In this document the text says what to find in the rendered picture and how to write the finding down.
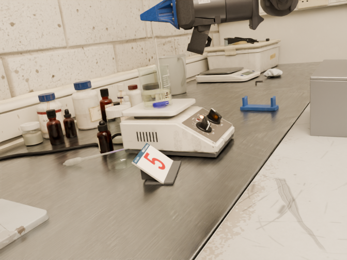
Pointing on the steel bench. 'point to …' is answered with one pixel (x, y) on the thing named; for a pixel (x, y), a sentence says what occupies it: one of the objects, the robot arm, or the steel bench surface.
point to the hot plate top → (180, 103)
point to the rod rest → (259, 106)
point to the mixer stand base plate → (18, 220)
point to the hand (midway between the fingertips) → (158, 15)
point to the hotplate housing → (171, 135)
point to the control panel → (218, 132)
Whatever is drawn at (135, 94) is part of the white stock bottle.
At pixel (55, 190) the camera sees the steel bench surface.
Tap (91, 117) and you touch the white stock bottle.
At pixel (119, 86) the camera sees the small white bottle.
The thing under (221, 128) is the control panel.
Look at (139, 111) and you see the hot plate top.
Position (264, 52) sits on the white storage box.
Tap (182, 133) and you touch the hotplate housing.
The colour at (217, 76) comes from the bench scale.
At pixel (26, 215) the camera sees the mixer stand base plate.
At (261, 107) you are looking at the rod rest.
